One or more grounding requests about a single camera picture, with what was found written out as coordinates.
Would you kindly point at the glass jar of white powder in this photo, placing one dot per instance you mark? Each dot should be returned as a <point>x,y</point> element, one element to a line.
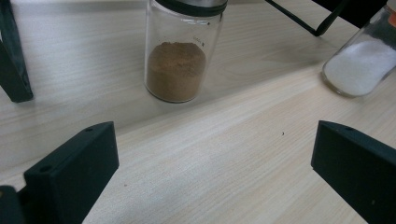
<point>361,68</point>

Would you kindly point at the black flat stand leg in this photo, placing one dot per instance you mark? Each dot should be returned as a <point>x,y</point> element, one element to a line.
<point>14,71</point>

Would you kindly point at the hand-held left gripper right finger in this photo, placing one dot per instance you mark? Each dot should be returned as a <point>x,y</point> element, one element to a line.
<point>358,168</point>

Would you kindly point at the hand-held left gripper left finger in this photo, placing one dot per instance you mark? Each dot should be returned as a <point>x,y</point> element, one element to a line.
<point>74,168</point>

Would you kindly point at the glass jar of brown powder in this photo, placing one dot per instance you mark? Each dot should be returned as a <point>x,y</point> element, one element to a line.
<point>176,71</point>

